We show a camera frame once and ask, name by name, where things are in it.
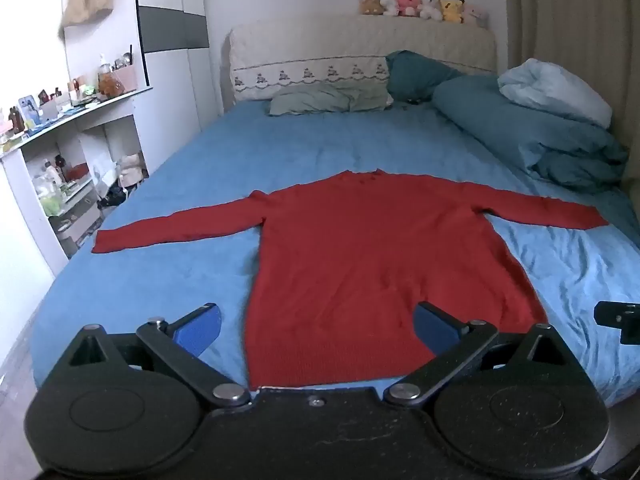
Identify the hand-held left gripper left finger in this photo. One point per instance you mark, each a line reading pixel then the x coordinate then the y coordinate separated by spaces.
pixel 200 330

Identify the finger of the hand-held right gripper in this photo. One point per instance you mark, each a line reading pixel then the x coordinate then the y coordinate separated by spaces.
pixel 622 316

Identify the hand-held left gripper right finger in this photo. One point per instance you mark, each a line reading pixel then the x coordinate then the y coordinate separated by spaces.
pixel 432 330

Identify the red knit sweater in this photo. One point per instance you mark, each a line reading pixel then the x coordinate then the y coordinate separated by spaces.
pixel 360 260

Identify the beige soft bag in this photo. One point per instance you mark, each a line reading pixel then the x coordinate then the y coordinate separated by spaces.
pixel 132 167

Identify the green packet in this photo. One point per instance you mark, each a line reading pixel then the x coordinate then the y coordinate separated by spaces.
pixel 50 205

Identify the red box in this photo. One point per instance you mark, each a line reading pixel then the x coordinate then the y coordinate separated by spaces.
pixel 76 171

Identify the bed with blue sheet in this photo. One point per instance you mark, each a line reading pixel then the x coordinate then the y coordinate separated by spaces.
pixel 280 145

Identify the teal duvet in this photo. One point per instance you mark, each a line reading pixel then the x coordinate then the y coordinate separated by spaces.
pixel 520 130

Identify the white shelf unit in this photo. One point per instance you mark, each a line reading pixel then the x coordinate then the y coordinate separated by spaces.
pixel 15 200

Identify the light blue blanket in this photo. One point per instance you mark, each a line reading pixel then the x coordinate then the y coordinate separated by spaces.
pixel 555 90

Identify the teal pillow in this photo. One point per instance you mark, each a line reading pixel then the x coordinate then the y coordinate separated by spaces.
pixel 415 75

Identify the grey-green pillow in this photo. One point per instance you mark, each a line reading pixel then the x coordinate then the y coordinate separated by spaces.
pixel 320 97

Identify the pink storage box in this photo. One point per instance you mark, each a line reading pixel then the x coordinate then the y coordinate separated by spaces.
pixel 127 77

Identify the glass jar with amber contents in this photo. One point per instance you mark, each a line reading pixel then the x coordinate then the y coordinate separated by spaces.
pixel 110 82

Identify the group of toiletries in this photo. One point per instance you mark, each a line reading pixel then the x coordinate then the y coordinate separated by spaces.
pixel 55 102

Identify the white and grey wardrobe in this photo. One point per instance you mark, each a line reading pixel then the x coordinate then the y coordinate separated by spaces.
pixel 170 60

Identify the brown bottle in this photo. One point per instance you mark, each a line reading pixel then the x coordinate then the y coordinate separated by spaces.
pixel 17 121

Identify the beige curtain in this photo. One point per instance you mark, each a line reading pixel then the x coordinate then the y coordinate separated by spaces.
pixel 570 15

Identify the cream padded headboard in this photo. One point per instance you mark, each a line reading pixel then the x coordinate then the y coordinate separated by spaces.
pixel 350 35

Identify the row of plush toys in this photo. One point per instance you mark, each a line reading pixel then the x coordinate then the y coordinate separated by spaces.
pixel 425 7

